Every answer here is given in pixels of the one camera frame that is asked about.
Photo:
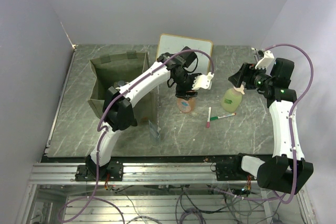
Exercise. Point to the pink whiteboard marker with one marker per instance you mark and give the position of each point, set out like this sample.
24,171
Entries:
208,117

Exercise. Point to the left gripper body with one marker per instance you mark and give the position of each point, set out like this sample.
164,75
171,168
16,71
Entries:
185,82

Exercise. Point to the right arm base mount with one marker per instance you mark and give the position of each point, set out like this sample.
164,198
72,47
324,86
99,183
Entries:
228,167

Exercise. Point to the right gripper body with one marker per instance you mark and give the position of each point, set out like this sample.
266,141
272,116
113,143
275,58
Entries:
255,76

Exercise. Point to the green bottle beige pump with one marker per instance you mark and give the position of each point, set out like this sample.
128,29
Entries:
232,99

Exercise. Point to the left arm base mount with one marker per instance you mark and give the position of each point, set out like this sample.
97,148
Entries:
112,171

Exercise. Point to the small whiteboard with stand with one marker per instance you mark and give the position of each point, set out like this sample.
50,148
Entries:
173,44

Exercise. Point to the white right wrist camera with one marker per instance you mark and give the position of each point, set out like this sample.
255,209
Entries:
265,59

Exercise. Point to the green whiteboard marker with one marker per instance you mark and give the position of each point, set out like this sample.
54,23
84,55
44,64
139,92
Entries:
222,116

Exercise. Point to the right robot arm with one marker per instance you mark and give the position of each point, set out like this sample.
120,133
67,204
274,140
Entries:
287,171

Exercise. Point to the green canvas bag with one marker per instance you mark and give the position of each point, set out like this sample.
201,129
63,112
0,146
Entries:
109,70

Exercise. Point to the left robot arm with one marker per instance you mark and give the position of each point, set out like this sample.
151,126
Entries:
118,114

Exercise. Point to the orange bottle pink cap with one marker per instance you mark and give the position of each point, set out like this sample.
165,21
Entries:
186,106

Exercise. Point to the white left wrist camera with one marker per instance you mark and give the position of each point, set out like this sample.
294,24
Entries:
203,82

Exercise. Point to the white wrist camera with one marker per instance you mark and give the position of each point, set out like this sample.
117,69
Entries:
265,59
203,82

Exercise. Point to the clear bottle black label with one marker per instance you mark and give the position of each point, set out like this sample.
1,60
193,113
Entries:
121,83

